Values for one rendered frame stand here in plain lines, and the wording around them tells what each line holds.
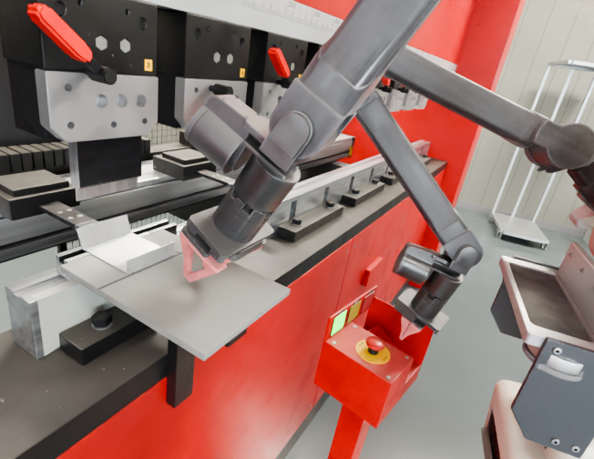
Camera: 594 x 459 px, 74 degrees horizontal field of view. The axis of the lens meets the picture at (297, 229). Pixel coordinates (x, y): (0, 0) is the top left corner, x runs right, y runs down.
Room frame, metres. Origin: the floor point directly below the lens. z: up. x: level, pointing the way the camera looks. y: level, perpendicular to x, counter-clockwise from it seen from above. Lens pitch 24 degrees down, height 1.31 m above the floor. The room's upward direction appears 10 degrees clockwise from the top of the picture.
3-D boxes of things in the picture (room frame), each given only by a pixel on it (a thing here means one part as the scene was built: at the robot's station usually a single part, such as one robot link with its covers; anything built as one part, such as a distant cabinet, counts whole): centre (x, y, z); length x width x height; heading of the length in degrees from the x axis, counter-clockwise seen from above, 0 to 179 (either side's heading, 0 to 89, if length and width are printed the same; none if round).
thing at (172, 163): (0.96, 0.25, 1.01); 0.26 x 0.12 x 0.05; 63
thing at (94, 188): (0.54, 0.28, 1.13); 0.10 x 0.02 x 0.10; 153
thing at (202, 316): (0.47, 0.15, 1.00); 0.26 x 0.18 x 0.01; 63
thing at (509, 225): (3.81, -2.20, 0.81); 0.62 x 0.49 x 1.62; 165
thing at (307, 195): (1.66, -0.29, 0.92); 1.68 x 0.06 x 0.10; 153
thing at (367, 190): (1.41, -0.22, 0.89); 0.30 x 0.05 x 0.03; 153
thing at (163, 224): (0.56, 0.27, 0.98); 0.20 x 0.03 x 0.03; 153
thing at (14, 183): (0.62, 0.42, 1.01); 0.26 x 0.12 x 0.05; 63
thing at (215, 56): (0.69, 0.20, 1.26); 0.15 x 0.09 x 0.17; 153
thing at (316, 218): (1.05, -0.04, 0.89); 0.30 x 0.05 x 0.03; 153
